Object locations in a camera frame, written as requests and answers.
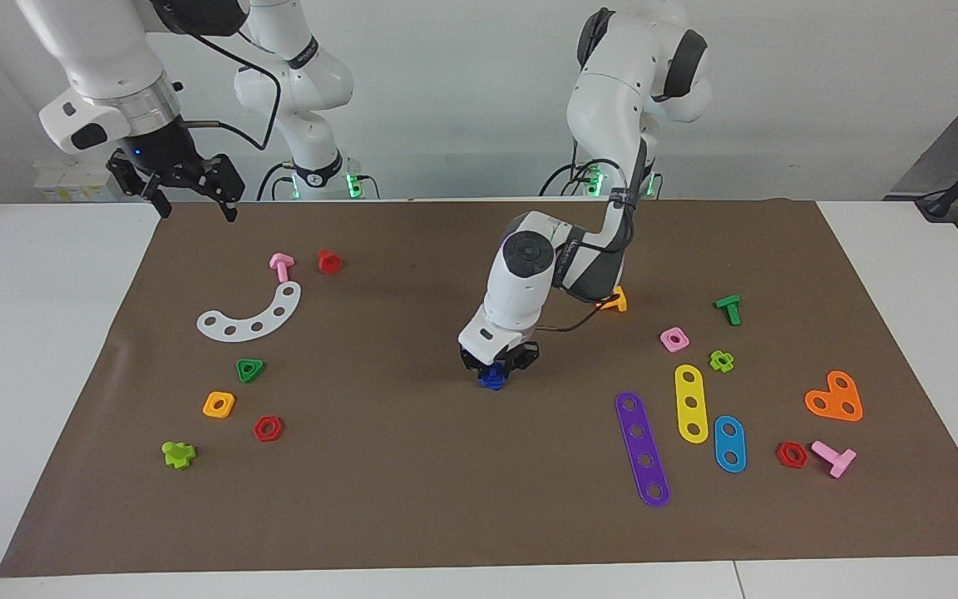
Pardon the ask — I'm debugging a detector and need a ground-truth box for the brown table mat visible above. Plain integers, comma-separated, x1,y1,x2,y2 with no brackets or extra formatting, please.
0,198,958,578

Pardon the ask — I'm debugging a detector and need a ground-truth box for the white curved perforated plate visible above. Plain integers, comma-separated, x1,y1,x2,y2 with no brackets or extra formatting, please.
196,281,303,343

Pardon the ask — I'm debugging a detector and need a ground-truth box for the purple four-hole strip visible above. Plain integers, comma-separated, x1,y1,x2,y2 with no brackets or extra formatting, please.
614,390,671,508

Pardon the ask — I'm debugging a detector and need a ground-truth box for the yellow three-hole strip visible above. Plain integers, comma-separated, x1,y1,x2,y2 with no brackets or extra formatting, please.
674,364,710,445

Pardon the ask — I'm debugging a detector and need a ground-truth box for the blue two-hole strip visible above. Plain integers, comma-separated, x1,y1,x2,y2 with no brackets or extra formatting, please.
713,415,748,474

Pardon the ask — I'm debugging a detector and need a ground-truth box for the orange heart-shaped plate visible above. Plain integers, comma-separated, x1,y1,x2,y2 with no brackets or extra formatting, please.
804,370,864,423

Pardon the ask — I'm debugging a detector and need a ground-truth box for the black base cable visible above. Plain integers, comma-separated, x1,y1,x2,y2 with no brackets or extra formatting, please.
257,161,293,201
539,160,601,198

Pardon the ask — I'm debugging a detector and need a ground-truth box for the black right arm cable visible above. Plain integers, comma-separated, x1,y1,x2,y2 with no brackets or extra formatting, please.
151,0,282,152

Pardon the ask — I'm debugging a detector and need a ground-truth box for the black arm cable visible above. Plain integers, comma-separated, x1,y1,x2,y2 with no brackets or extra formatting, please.
151,0,282,152
529,137,650,334

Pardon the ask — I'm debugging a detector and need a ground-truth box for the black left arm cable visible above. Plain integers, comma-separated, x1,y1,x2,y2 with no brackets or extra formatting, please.
529,137,650,334

